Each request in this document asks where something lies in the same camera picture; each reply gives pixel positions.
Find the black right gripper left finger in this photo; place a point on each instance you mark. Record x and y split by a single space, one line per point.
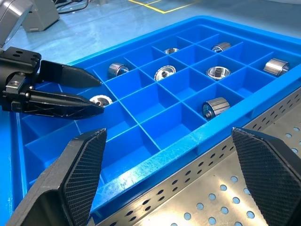
70 179

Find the perforated steel tray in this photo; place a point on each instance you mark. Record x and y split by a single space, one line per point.
192 186

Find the grey metal box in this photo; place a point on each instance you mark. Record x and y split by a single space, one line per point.
42 16

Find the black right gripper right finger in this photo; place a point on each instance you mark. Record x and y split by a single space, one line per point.
270 179

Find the blue plastic compartment tray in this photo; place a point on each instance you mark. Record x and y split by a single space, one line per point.
164 128

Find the metal roller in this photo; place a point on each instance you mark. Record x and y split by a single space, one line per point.
221 46
117 69
164 73
171 50
276 67
216 108
218 71
101 100

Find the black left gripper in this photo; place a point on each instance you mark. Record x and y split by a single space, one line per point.
16 70

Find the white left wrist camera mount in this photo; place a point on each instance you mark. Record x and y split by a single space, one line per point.
11 14

